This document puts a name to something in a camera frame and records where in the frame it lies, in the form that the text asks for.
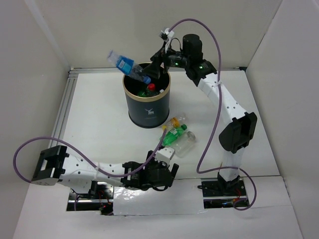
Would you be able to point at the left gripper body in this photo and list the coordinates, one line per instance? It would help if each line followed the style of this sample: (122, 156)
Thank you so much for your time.
(154, 164)

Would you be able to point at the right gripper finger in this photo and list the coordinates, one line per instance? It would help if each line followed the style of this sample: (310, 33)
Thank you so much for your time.
(153, 70)
(160, 55)

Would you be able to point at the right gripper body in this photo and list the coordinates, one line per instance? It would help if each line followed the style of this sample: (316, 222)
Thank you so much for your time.
(176, 59)

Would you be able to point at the red label water bottle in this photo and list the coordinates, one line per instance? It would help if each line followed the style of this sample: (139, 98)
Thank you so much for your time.
(151, 90)

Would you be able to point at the blue label water bottle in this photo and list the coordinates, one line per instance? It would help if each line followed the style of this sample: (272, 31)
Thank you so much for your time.
(128, 67)

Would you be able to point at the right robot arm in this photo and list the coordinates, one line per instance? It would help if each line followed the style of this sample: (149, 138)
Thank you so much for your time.
(240, 125)

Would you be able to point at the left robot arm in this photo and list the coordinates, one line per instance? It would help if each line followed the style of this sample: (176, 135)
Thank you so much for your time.
(79, 174)

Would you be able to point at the dark green round bin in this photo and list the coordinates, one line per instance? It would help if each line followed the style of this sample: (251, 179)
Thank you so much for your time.
(148, 112)

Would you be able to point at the clear plastic jar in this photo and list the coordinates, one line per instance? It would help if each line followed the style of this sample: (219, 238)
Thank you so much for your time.
(184, 144)

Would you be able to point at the green bottle with cap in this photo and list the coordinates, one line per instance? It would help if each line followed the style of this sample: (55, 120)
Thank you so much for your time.
(172, 134)

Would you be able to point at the small yellow cap bottle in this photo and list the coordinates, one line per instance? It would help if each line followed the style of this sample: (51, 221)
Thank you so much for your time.
(175, 121)

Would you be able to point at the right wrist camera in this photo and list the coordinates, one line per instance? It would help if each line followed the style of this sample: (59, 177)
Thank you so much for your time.
(166, 35)

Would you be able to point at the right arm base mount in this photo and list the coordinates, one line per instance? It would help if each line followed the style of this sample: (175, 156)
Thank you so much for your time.
(215, 196)

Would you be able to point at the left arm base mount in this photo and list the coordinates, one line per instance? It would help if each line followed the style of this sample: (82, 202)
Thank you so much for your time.
(99, 199)

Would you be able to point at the aluminium frame rail left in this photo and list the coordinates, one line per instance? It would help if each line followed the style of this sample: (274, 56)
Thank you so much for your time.
(59, 117)

